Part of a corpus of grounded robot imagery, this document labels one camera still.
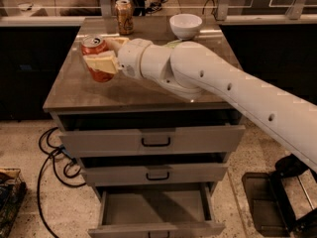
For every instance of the top drawer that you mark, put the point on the top drawer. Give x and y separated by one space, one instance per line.
154 141

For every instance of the green chip bag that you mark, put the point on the green chip bag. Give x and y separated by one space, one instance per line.
173 44

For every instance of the bottom drawer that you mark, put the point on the bottom drawer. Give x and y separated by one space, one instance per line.
157 211

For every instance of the white bowl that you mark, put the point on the white bowl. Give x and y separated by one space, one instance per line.
185 26

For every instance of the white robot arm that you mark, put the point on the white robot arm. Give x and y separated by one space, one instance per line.
189 68

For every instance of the grey drawer cabinet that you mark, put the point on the grey drawer cabinet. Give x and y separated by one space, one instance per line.
78 103

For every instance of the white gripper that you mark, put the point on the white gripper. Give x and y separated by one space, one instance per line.
131 59

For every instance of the middle drawer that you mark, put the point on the middle drawer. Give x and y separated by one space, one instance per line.
155 169

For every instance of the gold soda can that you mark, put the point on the gold soda can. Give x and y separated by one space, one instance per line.
124 13

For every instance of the red coke can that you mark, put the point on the red coke can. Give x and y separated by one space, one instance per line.
94 49

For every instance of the wire basket with items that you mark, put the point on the wire basket with items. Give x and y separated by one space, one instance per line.
12 192

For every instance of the drawer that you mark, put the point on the drawer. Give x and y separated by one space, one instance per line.
154 141
157 211
155 169

